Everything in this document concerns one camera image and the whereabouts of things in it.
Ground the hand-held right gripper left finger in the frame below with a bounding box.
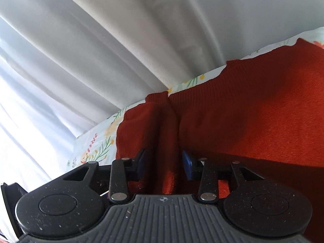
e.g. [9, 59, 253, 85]
[63, 148, 148, 205]

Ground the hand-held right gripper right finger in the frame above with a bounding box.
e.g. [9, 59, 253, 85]
[182, 149, 264, 203]

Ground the red knit cardigan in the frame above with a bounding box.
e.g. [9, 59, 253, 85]
[115, 38, 324, 200]

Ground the floral bed sheet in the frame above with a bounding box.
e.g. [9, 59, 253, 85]
[66, 27, 324, 169]

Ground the white curtain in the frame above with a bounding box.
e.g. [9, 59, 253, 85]
[0, 0, 324, 243]

